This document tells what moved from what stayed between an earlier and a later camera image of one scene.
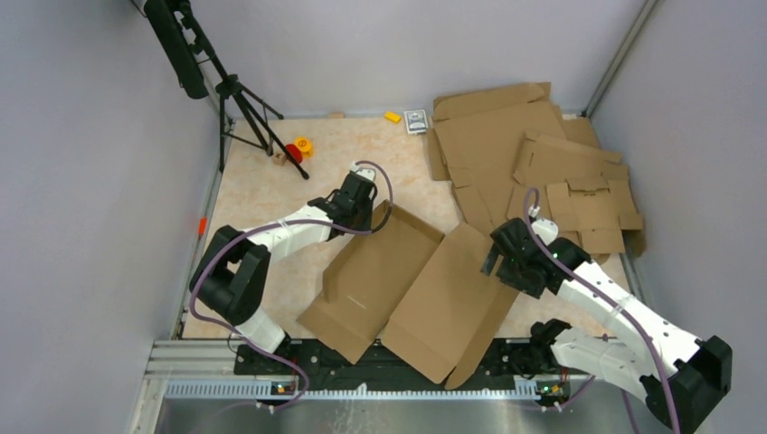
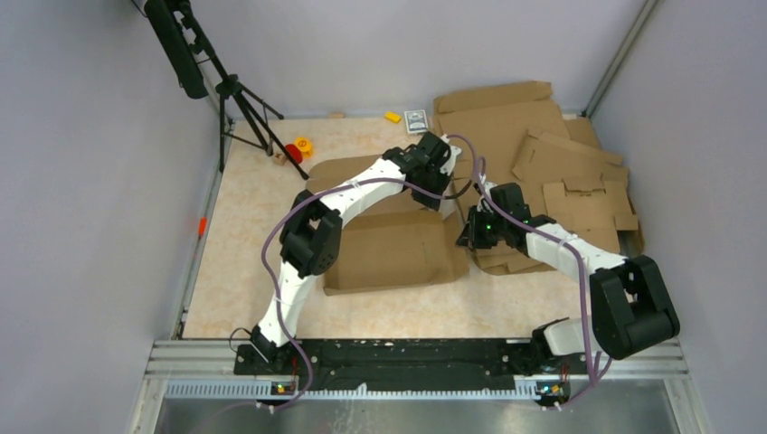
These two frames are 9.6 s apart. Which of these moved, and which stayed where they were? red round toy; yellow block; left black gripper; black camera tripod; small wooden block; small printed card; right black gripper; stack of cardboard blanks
Moved: right black gripper; left black gripper
Stayed: red round toy; stack of cardboard blanks; yellow block; black camera tripod; small wooden block; small printed card
